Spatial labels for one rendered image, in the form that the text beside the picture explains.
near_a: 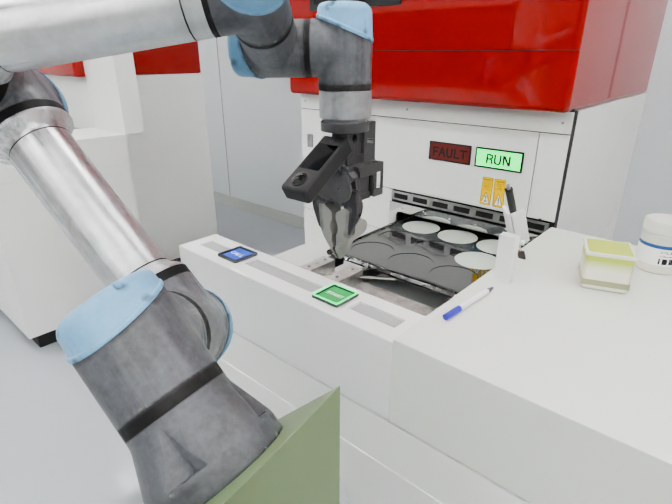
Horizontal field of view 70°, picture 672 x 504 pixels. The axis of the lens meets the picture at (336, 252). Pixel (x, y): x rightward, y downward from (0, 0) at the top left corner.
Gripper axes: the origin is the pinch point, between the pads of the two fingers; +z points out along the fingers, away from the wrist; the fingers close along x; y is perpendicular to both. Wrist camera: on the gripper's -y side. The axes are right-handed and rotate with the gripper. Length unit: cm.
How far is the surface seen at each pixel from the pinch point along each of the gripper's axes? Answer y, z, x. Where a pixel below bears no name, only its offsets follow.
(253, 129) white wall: 206, 29, 276
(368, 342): -4.6, 10.1, -10.4
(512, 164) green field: 58, -5, -4
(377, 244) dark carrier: 35.9, 14.3, 18.4
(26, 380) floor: -14, 103, 171
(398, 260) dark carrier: 31.2, 14.3, 8.9
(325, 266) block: 17.4, 14.0, 18.7
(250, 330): -4.7, 19.6, 17.8
